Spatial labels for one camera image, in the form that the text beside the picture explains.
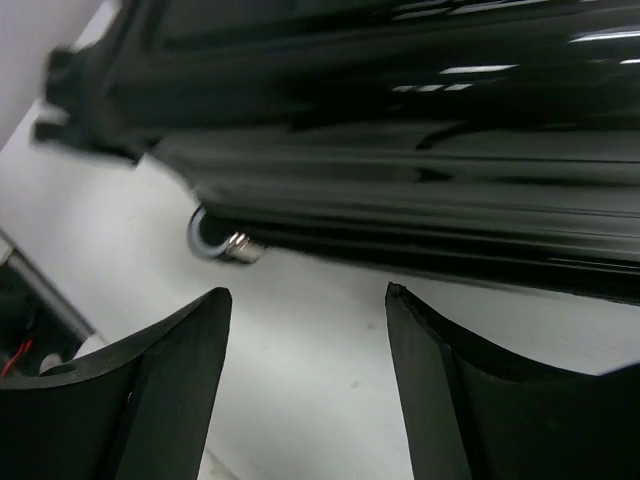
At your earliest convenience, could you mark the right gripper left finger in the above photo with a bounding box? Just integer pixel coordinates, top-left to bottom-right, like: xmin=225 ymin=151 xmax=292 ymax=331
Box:
xmin=1 ymin=287 xmax=232 ymax=479

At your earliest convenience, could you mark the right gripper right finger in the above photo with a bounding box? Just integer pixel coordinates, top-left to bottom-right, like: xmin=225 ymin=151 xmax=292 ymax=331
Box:
xmin=385 ymin=284 xmax=639 ymax=479

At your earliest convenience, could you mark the black kids space suitcase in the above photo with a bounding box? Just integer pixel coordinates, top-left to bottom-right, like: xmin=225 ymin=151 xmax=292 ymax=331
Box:
xmin=33 ymin=1 xmax=639 ymax=304

